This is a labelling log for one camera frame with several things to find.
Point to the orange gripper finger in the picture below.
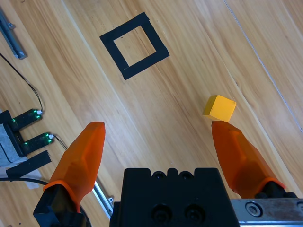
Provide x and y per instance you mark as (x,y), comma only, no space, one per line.
(78,160)
(241,160)

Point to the yellow cube block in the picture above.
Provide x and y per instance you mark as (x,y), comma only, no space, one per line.
(220,108)

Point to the black dongle with green lights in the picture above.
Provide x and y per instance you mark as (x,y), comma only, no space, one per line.
(27,118)
(38,143)

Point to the black tape strip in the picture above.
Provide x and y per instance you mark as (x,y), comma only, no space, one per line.
(30,163)

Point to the grey USB hub box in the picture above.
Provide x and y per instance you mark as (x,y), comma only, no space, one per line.
(6,142)

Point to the black tape square outline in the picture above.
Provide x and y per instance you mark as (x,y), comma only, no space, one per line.
(115,54)

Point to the aluminium profile rail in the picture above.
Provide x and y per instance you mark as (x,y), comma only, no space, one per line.
(15,45)
(101,198)

